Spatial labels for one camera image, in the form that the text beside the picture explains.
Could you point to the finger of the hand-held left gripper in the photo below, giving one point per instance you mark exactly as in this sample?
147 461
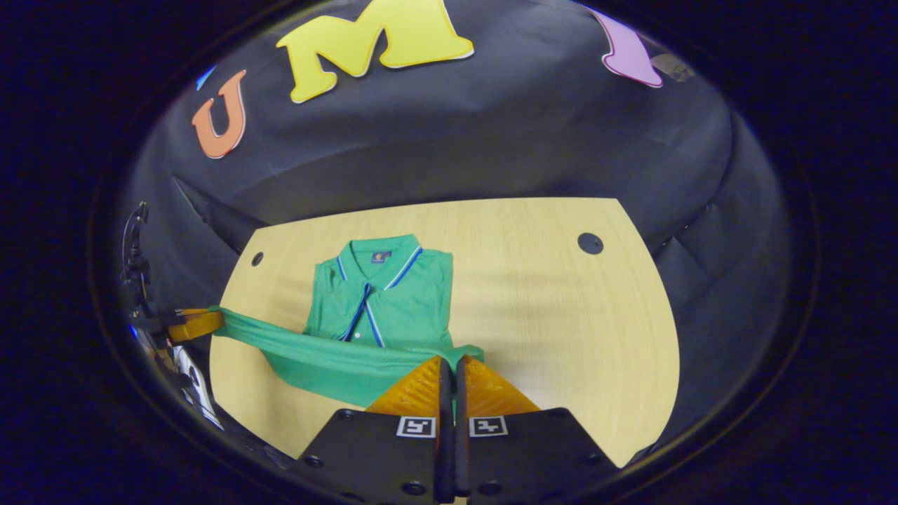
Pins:
200 325

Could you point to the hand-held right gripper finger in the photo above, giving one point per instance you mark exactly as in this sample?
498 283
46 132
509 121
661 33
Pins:
447 456
461 456

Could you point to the green T-shirt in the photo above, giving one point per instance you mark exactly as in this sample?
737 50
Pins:
393 308

